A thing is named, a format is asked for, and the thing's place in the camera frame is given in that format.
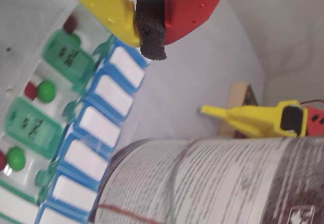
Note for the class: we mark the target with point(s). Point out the printed label cylindrical container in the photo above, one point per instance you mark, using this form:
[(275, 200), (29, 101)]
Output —
[(202, 183)]

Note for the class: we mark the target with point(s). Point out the red moving gripper finger foam pad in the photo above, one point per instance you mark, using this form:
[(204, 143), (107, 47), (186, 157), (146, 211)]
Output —
[(192, 8)]

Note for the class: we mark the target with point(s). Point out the white tablecloth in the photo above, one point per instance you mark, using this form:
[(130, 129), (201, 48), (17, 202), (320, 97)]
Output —
[(177, 94)]

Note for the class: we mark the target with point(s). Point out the yellow leader gripper finger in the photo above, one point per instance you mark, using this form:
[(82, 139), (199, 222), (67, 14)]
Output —
[(248, 118)]

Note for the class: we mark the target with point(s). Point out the yellow fixed gripper finger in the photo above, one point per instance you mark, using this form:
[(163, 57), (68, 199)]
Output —
[(106, 6)]

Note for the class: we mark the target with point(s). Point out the weekly pill organizer box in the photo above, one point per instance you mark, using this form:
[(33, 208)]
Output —
[(111, 97)]

